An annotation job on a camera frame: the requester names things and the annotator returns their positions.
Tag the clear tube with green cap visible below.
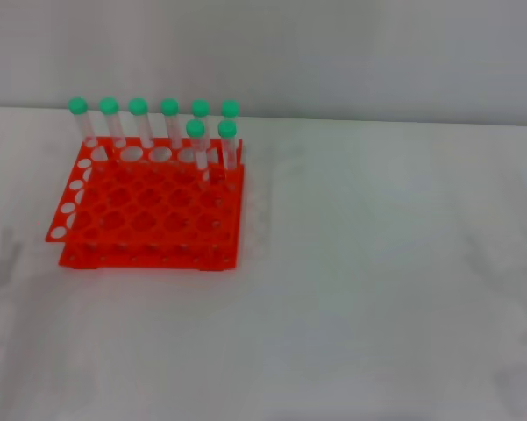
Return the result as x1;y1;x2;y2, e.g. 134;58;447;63
189;99;211;150
185;119;210;173
220;100;240;123
98;96;126;148
127;96;154;149
217;119;239;172
67;96;98;146
159;97;183;150

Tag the orange plastic test tube rack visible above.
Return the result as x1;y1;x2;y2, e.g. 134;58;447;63
44;135;247;272

